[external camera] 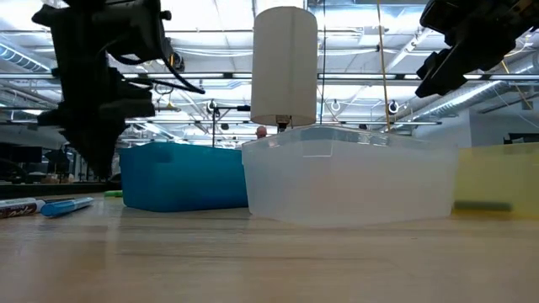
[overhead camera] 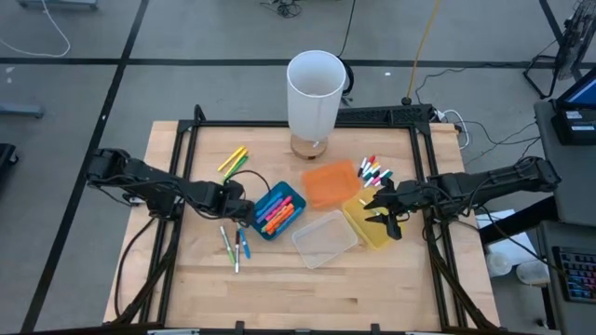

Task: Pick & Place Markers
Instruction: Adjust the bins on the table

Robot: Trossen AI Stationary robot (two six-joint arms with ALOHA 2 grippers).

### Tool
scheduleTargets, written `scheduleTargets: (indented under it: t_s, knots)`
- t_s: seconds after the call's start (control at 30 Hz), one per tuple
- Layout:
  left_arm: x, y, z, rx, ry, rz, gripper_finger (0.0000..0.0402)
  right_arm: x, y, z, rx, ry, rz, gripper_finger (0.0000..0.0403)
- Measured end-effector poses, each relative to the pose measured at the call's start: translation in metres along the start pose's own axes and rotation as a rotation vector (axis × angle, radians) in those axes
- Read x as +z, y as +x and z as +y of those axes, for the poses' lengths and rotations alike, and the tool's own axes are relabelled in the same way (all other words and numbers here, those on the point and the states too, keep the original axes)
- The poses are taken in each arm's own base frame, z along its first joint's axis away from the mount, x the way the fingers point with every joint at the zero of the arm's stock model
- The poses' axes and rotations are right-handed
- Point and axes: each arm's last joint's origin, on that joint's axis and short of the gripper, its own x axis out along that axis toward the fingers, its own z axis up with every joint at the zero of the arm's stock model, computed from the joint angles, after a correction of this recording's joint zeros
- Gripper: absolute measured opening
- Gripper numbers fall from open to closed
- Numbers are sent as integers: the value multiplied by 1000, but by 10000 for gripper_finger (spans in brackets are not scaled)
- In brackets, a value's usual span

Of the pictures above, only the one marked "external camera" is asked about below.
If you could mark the white shade wooden base lamp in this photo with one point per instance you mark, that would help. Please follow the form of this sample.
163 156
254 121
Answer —
284 63

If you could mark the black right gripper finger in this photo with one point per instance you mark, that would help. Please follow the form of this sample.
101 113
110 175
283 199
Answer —
450 78
436 63

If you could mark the dark office desk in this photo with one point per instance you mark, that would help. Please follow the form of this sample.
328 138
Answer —
21 155

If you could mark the black dry-erase marker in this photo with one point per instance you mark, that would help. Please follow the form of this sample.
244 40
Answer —
21 208

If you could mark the green dry-erase marker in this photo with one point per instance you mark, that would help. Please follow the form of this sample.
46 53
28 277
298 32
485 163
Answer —
113 194

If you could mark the person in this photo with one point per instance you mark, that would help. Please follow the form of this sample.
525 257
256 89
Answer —
261 131

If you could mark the yellow plastic bin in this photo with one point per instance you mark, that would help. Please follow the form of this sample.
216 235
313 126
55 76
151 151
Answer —
497 177

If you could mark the blue dry-erase marker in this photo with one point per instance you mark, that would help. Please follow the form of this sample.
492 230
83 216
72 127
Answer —
67 206

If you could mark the black monitor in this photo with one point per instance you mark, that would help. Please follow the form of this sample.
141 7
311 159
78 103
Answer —
522 139

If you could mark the black tripod stand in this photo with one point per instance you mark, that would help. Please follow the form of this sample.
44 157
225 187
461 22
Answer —
214 126

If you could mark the clear plastic bin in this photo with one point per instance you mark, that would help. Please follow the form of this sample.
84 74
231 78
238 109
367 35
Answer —
349 185

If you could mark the blue plastic bin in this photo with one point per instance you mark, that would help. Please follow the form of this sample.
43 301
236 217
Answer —
181 181

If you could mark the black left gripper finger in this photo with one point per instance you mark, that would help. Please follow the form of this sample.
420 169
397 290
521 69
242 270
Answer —
88 126
135 101

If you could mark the black aluminium table frame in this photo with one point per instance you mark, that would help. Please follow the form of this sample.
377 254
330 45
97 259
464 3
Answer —
50 190

